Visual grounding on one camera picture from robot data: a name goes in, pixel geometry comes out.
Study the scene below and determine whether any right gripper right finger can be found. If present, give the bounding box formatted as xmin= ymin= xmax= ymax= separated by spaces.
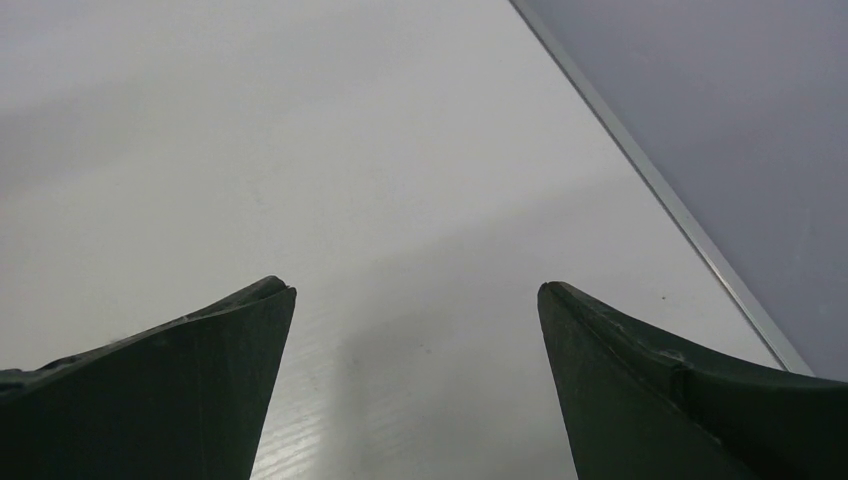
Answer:
xmin=537 ymin=282 xmax=847 ymax=479

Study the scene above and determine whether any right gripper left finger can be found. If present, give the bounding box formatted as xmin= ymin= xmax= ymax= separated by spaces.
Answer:
xmin=1 ymin=276 xmax=297 ymax=479

